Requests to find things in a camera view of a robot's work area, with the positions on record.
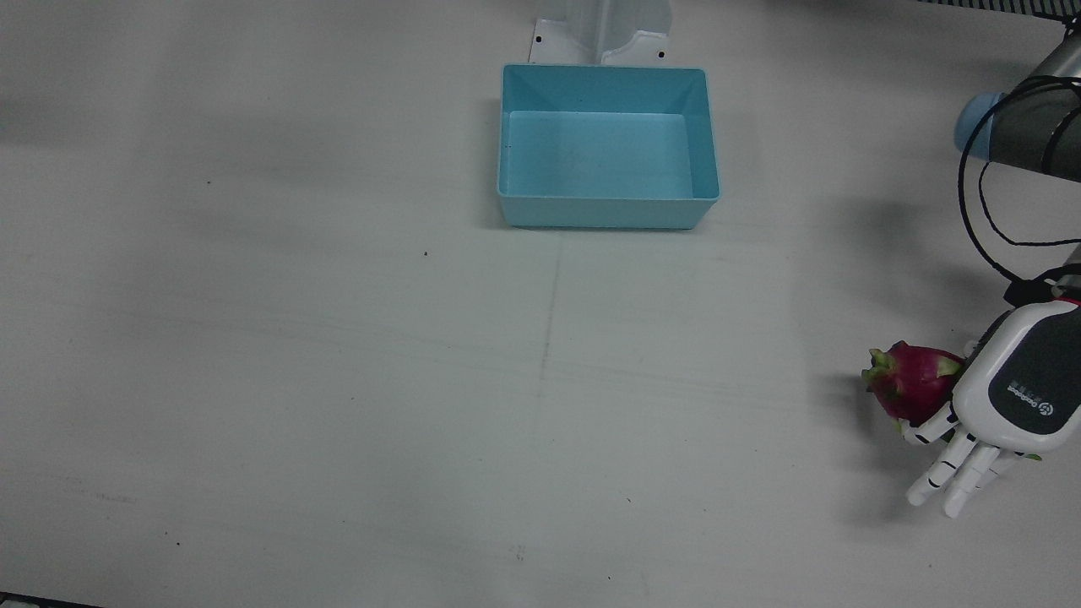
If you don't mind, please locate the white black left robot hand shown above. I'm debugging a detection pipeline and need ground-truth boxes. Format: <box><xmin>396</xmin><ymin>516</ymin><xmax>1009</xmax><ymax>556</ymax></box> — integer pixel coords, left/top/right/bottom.
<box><xmin>902</xmin><ymin>300</ymin><xmax>1081</xmax><ymax>518</ymax></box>

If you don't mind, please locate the pink dragon fruit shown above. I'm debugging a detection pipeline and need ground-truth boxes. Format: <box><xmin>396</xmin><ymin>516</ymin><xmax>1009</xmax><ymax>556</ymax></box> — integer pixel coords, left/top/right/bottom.
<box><xmin>862</xmin><ymin>340</ymin><xmax>966</xmax><ymax>432</ymax></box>

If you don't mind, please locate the light blue plastic bin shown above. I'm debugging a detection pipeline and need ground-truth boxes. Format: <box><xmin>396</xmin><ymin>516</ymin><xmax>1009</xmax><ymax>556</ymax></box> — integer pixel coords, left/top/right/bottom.
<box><xmin>496</xmin><ymin>64</ymin><xmax>721</xmax><ymax>231</ymax></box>

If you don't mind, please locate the black thin cable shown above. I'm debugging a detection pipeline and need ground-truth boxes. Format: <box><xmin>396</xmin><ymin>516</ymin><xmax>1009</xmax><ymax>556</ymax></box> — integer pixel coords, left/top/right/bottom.
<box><xmin>958</xmin><ymin>74</ymin><xmax>1081</xmax><ymax>285</ymax></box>

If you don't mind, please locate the white metal mounting bracket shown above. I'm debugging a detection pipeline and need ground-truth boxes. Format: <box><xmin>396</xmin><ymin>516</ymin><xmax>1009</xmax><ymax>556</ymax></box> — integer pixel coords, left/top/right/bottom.
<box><xmin>530</xmin><ymin>0</ymin><xmax>674</xmax><ymax>67</ymax></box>

